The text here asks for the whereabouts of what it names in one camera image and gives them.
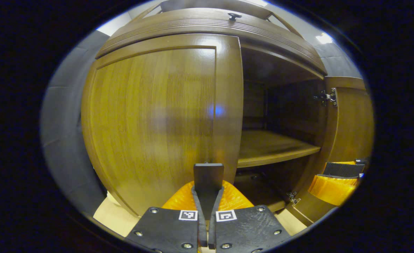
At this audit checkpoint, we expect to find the wooden shoe cabinet door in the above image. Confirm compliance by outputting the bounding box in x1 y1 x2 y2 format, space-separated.
286 77 375 227
81 33 244 220

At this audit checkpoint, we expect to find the metal door hinge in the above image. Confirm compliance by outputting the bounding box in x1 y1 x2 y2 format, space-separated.
287 192 301 207
314 89 338 106

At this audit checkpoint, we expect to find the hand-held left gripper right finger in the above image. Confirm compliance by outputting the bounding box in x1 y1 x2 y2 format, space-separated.
209 180 291 253

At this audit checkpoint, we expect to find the wooden double-door shoe cabinet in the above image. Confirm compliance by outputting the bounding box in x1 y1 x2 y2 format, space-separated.
81 0 375 227

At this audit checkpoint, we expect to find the wooden cabinet shelf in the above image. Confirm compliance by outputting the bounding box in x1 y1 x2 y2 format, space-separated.
237 130 321 168

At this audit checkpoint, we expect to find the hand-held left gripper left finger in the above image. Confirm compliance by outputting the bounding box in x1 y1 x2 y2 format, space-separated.
125 181 207 253

